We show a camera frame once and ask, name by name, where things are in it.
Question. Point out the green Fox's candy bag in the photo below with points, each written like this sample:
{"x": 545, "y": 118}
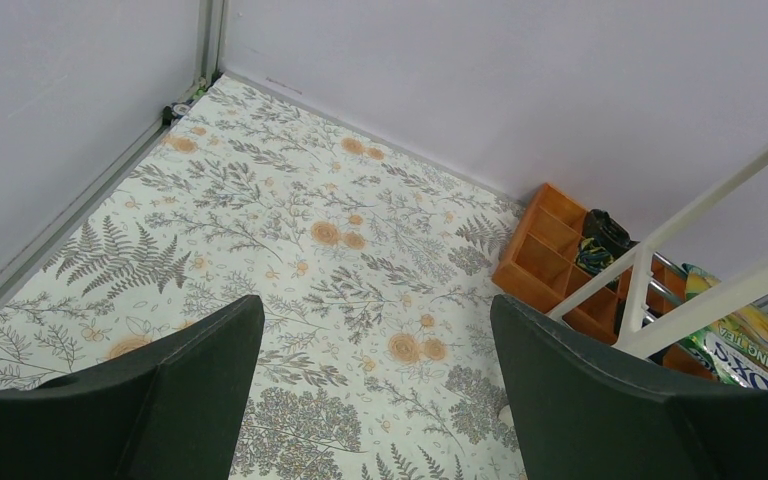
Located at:
{"x": 734, "y": 348}

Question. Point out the green patterned cloth in tray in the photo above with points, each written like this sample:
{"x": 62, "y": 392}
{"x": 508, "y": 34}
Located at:
{"x": 592, "y": 257}

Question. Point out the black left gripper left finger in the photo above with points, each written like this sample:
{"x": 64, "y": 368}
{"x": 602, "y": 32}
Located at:
{"x": 171, "y": 409}

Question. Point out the orange wooden compartment tray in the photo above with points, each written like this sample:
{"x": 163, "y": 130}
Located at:
{"x": 538, "y": 266}

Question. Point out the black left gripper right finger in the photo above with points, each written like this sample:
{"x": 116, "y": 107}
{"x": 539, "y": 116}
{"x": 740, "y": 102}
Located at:
{"x": 584, "y": 410}

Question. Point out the white metal shelf rack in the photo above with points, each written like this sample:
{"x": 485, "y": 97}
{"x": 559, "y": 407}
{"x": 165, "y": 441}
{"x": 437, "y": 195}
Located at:
{"x": 724, "y": 231}

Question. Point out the dark rolled cloth in tray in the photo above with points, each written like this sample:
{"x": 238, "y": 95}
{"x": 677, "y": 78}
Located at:
{"x": 607, "y": 233}

